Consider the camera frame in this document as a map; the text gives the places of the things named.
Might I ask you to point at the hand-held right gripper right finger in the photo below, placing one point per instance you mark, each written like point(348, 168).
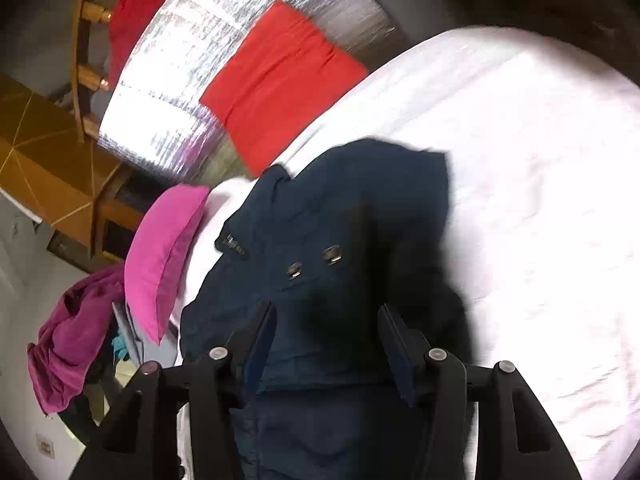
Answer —
point(400, 350)

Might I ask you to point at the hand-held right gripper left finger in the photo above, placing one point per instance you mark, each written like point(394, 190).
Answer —
point(257, 350)

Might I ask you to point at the navy zip jacket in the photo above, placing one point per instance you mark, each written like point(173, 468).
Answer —
point(340, 210)

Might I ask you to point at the grey garment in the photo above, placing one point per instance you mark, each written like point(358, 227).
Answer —
point(129, 330)

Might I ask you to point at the pink pillow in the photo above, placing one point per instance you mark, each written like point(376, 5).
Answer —
point(160, 260)

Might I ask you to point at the cream leather sofa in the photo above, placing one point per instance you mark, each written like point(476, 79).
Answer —
point(125, 371)

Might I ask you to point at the teal garment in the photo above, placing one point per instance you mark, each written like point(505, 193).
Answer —
point(119, 347)

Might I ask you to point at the black garment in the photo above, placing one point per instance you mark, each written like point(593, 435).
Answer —
point(97, 372)

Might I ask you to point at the magenta fleece garment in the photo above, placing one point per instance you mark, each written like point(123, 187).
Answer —
point(70, 330)

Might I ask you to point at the white blanket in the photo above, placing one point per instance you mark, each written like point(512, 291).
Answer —
point(525, 185)

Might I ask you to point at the red pillow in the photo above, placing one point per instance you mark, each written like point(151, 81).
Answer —
point(280, 90)

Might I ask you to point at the orange wooden column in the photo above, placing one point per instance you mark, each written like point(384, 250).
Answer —
point(40, 160)

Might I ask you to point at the silver foil insulation panel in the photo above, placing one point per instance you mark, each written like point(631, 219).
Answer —
point(200, 25)

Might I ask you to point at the red cloth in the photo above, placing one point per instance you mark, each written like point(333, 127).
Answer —
point(140, 0)

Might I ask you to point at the wooden stair railing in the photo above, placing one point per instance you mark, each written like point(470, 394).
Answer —
point(95, 12)

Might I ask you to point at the wall socket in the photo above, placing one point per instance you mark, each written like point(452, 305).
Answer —
point(45, 446)

